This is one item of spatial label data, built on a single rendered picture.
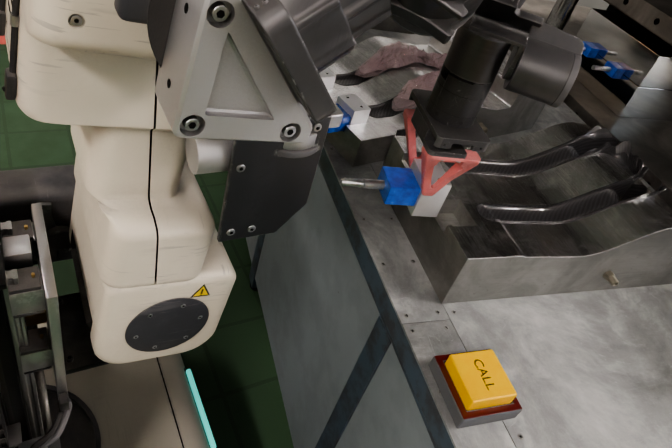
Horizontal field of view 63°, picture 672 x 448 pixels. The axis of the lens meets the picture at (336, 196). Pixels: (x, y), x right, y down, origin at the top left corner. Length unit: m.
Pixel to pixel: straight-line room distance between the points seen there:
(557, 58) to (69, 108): 0.46
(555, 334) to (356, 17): 0.58
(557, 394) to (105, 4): 0.64
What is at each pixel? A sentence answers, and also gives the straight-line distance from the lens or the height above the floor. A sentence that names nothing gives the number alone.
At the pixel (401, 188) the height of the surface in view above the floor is 0.95.
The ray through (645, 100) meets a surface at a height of 0.84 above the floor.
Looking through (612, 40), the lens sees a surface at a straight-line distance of 1.65.
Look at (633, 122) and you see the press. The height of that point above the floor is 0.79.
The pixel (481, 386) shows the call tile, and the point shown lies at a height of 0.84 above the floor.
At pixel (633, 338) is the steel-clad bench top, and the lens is 0.91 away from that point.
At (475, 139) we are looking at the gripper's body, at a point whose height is 1.04.
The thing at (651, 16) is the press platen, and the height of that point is 1.02.
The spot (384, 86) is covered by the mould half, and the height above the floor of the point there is 0.87.
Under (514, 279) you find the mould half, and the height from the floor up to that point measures 0.84.
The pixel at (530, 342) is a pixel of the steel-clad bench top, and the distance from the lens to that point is 0.79.
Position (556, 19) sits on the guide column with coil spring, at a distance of 1.77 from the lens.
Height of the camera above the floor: 1.33
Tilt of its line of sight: 38 degrees down
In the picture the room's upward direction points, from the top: 18 degrees clockwise
